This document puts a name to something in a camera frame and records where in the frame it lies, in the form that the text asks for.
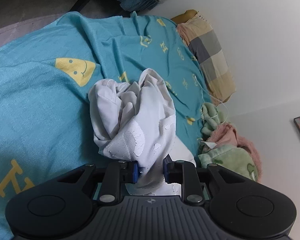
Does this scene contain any white t-shirt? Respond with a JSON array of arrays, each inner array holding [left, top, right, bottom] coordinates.
[[88, 68, 194, 196]]

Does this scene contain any green plush blanket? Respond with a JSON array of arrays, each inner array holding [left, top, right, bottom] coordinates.
[[198, 102, 262, 182]]

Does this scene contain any pink fleece blanket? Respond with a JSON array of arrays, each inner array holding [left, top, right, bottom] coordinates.
[[198, 122, 262, 182]]

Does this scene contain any teal patterned bed sheet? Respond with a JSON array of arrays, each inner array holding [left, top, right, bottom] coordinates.
[[0, 12, 210, 239]]

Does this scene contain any checkered beige grey pillow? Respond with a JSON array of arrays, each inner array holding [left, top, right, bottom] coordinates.
[[172, 9, 236, 106]]

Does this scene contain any white charging cable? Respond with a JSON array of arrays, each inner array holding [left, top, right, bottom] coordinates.
[[192, 73, 229, 126]]

